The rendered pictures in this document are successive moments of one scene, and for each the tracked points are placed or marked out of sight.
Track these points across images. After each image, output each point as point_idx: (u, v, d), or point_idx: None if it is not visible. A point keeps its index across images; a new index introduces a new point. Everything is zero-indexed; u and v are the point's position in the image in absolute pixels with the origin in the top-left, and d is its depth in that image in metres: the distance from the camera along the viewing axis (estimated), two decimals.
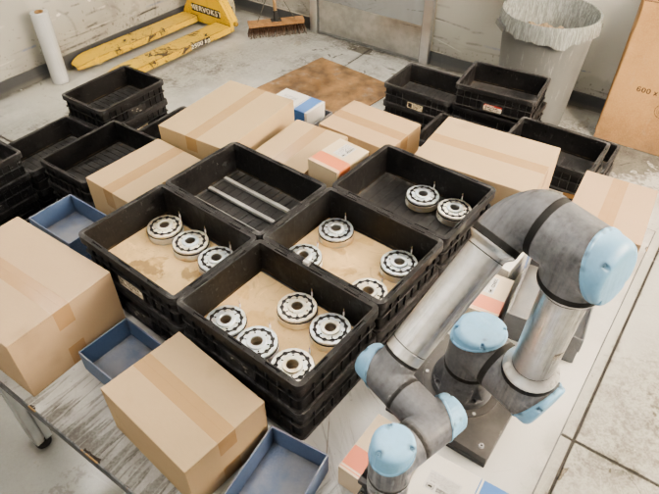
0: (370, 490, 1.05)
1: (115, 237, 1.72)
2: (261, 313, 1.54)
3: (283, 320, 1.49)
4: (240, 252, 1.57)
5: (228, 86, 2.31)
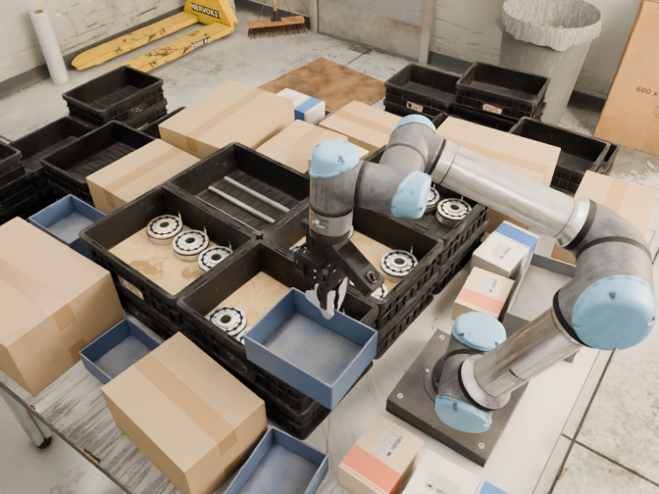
0: (311, 221, 1.02)
1: (115, 237, 1.72)
2: (261, 313, 1.54)
3: None
4: (240, 252, 1.57)
5: (228, 86, 2.31)
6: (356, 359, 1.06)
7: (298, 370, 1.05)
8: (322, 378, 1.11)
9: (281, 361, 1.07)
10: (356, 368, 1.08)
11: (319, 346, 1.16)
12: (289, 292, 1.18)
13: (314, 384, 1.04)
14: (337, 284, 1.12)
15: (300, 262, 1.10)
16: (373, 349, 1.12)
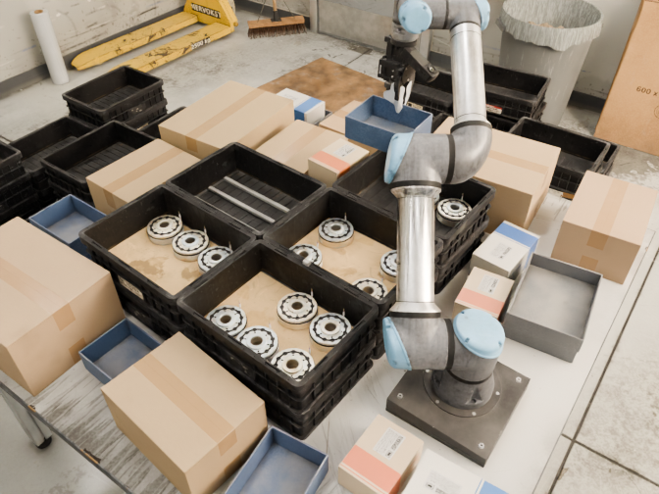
0: (393, 31, 1.60)
1: (115, 237, 1.72)
2: (261, 313, 1.54)
3: (283, 320, 1.49)
4: (240, 252, 1.57)
5: (228, 86, 2.31)
6: (420, 125, 1.65)
7: (383, 130, 1.63)
8: None
9: (372, 127, 1.65)
10: None
11: (391, 130, 1.75)
12: (371, 97, 1.77)
13: None
14: (405, 84, 1.71)
15: (381, 68, 1.69)
16: (429, 126, 1.71)
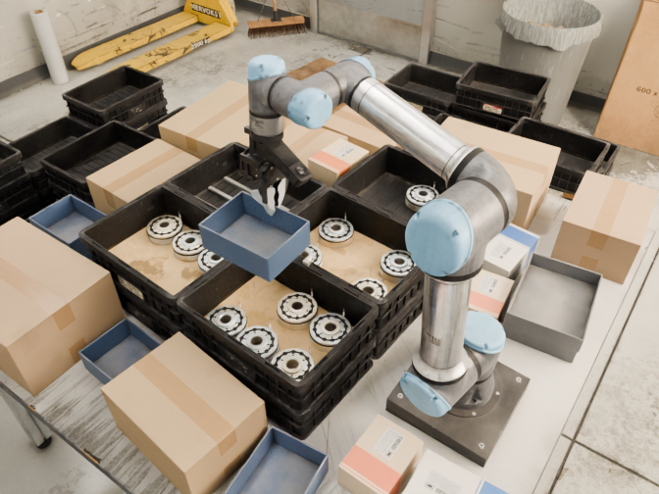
0: (250, 123, 1.25)
1: (115, 237, 1.72)
2: (261, 313, 1.54)
3: (283, 320, 1.49)
4: None
5: (228, 86, 2.31)
6: (289, 240, 1.30)
7: (241, 247, 1.28)
8: None
9: (228, 242, 1.30)
10: (290, 249, 1.32)
11: (263, 237, 1.40)
12: (238, 195, 1.42)
13: (254, 259, 1.28)
14: (277, 183, 1.36)
15: (245, 164, 1.34)
16: (306, 236, 1.35)
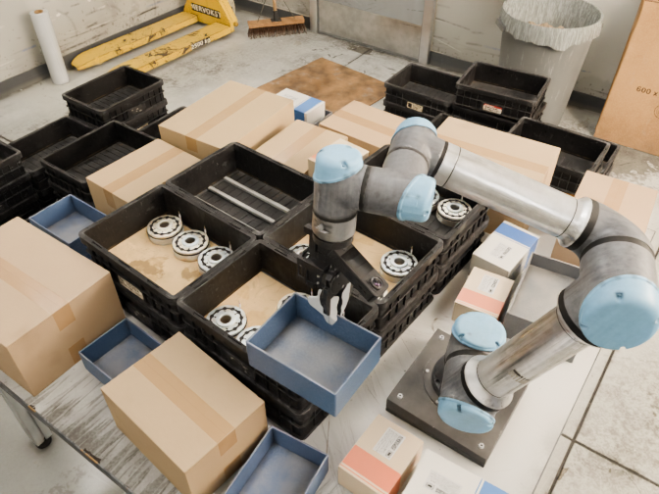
0: (314, 226, 1.01)
1: (115, 237, 1.72)
2: (261, 313, 1.54)
3: None
4: (240, 252, 1.57)
5: (228, 86, 2.31)
6: (360, 366, 1.05)
7: (301, 376, 1.04)
8: (325, 384, 1.10)
9: (284, 368, 1.06)
10: (360, 374, 1.07)
11: (322, 351, 1.15)
12: (291, 298, 1.17)
13: (317, 391, 1.03)
14: (340, 289, 1.11)
15: (303, 267, 1.09)
16: (376, 355, 1.11)
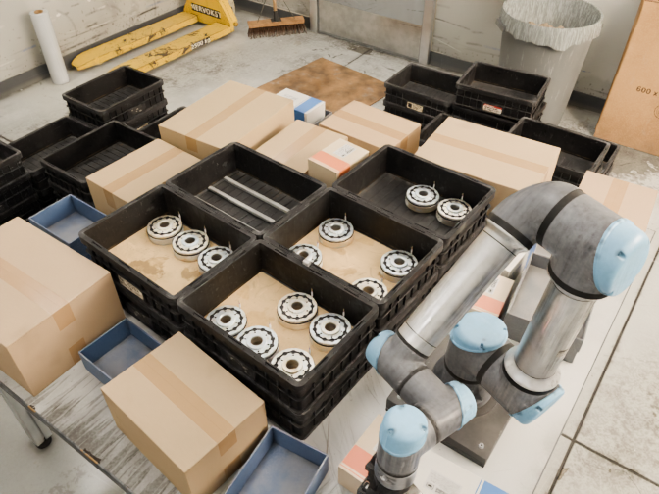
0: (378, 474, 1.05)
1: (115, 237, 1.72)
2: (261, 313, 1.54)
3: (283, 320, 1.49)
4: (240, 252, 1.57)
5: (228, 86, 2.31)
6: None
7: None
8: None
9: None
10: None
11: None
12: None
13: None
14: None
15: None
16: None
